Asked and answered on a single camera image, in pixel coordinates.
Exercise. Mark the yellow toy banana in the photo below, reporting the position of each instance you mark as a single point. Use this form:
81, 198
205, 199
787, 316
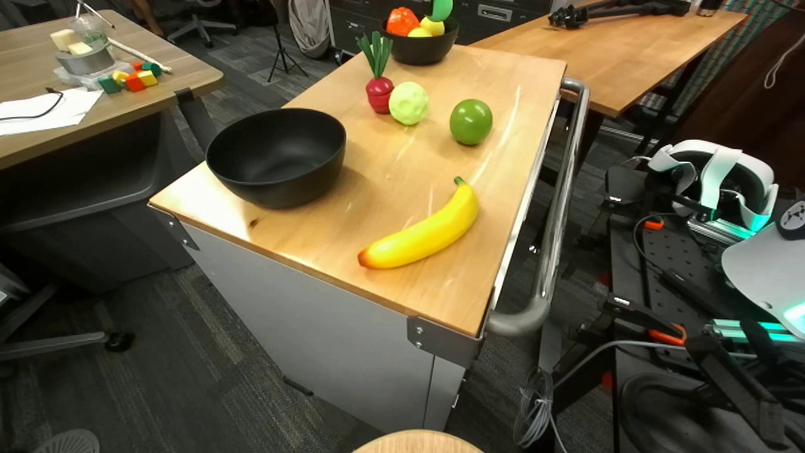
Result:
418, 234

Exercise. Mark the light green dimpled ball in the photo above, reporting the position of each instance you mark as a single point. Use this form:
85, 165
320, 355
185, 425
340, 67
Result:
408, 103

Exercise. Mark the green toy apple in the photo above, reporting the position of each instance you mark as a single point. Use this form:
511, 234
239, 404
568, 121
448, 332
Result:
471, 121

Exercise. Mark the red toy radish green leaves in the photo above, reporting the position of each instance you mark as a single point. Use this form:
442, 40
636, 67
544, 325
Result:
380, 93

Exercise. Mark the wooden butcher block table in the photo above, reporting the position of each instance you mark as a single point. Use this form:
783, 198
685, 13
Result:
336, 354

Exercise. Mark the small black bowl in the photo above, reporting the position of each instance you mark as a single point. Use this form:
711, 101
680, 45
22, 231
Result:
277, 159

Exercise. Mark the large black bowl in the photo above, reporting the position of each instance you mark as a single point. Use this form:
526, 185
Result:
418, 50

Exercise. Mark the round wooden stool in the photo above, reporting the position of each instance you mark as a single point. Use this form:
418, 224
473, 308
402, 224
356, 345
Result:
418, 444

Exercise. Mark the black floor tripod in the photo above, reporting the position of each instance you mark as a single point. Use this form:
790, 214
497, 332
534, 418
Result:
280, 40

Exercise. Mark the grey hanging cloth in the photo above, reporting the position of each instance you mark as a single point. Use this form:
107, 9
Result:
311, 25

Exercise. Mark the orange black clamp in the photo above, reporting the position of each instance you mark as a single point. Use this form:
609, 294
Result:
655, 224
667, 337

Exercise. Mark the black perforated breadboard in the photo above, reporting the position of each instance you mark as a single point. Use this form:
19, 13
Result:
671, 278

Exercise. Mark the wooden side table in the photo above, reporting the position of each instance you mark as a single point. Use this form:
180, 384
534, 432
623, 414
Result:
619, 58

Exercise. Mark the office chair wheeled base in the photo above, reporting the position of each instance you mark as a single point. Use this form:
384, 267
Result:
198, 25

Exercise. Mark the black device on table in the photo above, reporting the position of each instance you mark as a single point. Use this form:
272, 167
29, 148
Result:
605, 13

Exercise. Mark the colourful toy blocks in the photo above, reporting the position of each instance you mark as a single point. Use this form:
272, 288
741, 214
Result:
135, 78

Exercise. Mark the thin white stick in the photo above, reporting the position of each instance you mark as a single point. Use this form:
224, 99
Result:
141, 55

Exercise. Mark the white VR headset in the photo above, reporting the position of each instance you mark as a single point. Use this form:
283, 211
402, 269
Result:
712, 179

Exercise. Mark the grey curved shell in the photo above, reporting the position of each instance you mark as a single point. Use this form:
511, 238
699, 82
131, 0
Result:
764, 278

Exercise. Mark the black mesh office chair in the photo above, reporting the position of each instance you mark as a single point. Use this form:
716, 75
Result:
60, 342

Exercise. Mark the black stand tubes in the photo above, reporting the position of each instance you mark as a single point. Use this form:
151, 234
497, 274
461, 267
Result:
739, 386

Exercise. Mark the white paper sheets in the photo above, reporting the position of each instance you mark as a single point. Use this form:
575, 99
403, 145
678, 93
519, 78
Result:
51, 109

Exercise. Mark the wooden office table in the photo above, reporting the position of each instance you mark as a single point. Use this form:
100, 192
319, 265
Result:
27, 58

